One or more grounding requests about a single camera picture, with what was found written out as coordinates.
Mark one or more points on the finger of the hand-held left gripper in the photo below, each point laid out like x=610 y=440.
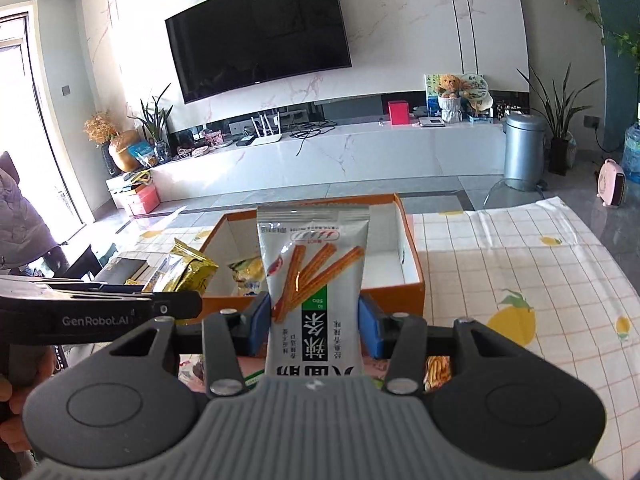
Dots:
x=100 y=287
x=175 y=305

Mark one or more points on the red snack stick packet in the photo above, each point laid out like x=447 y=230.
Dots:
x=437 y=372

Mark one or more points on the teddy bear bouquet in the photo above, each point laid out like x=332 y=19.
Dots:
x=449 y=95

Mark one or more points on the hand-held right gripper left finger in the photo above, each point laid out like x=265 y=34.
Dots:
x=259 y=325

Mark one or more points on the long leaf potted plant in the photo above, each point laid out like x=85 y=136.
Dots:
x=560 y=120

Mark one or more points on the pink cardboard box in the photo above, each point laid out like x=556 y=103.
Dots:
x=144 y=201

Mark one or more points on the green orchid potted plant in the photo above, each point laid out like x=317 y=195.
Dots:
x=152 y=125

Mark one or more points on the small landscape painting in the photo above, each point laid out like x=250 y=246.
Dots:
x=430 y=91

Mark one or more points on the white marble television stand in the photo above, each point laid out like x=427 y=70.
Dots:
x=350 y=160

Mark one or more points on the gold snack packet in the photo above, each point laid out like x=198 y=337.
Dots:
x=190 y=270

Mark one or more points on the black flat box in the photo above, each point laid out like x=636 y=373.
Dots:
x=122 y=269

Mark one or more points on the trailing green vine plant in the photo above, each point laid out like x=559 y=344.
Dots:
x=575 y=0

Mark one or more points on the checked lemon print tablecloth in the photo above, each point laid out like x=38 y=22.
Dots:
x=500 y=260

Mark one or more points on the blue water jug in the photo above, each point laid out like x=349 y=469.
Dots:
x=632 y=150

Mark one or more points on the white kitchen scale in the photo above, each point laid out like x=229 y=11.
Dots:
x=431 y=122

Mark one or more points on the grey wall switch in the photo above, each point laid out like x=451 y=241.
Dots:
x=65 y=90

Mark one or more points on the silver trash can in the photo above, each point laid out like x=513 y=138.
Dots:
x=524 y=152

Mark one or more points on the blue snack bag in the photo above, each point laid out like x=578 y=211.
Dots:
x=141 y=154

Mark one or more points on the yellow green snack packet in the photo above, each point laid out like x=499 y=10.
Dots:
x=247 y=275

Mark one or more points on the black flat screen television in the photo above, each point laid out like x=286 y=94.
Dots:
x=255 y=35

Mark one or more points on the round paper fan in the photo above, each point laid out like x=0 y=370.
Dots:
x=476 y=86

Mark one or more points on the orange cardboard box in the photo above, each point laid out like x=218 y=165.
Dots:
x=395 y=300

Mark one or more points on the white router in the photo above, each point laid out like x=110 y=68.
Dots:
x=264 y=136

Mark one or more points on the glass balcony door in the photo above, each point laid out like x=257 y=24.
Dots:
x=45 y=135

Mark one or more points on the person's left hand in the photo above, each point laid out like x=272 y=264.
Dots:
x=15 y=435

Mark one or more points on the grey padded jacket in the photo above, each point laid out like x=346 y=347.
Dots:
x=22 y=220

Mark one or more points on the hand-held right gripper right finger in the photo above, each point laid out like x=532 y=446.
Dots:
x=371 y=327

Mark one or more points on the white spicy strip snack packet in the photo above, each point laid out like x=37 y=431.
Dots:
x=310 y=270

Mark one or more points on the orange gourd vase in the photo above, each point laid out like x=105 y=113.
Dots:
x=122 y=152

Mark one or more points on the green biscuit packet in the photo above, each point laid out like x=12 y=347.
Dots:
x=254 y=380

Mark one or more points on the red box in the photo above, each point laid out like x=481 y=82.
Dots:
x=398 y=112

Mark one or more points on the pink space heater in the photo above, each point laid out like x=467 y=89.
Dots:
x=611 y=182

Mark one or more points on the dried flower bunch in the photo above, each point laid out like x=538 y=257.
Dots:
x=100 y=127

